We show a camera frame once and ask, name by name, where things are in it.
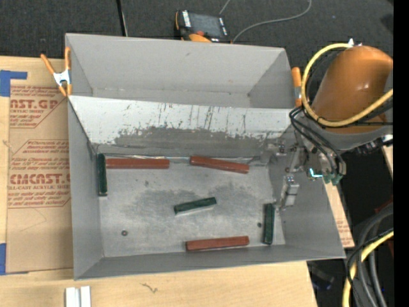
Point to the red-brown flat block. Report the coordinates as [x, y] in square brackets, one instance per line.
[137, 163]
[217, 243]
[219, 165]

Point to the brown cardboard board red print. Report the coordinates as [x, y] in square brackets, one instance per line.
[38, 171]

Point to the dark green flat block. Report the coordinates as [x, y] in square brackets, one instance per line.
[195, 205]
[102, 174]
[269, 224]

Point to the grey metal bin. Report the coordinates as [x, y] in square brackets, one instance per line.
[191, 133]

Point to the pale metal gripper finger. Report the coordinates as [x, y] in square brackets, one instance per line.
[289, 201]
[292, 184]

